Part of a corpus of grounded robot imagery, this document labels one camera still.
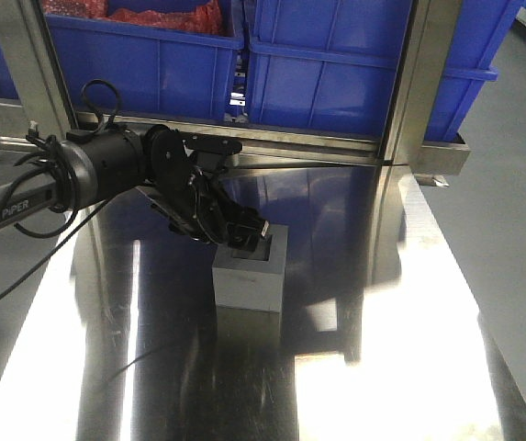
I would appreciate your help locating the gray square base block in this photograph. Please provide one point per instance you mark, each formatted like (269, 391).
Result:
(252, 281)

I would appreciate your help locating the stainless steel rack frame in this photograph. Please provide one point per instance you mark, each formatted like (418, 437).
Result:
(28, 50)

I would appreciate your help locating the blue plastic bin right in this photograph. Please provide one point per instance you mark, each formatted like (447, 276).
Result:
(331, 65)

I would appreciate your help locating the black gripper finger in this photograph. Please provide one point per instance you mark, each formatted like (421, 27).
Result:
(244, 243)
(249, 226)

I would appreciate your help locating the blue bin with red contents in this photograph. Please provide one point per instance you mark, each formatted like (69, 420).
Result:
(155, 70)

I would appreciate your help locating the red mesh bag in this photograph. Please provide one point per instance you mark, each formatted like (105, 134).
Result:
(204, 19)

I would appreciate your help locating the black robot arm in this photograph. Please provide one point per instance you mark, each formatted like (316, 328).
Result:
(86, 168)

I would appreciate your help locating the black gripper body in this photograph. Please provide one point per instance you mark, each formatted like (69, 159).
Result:
(183, 184)

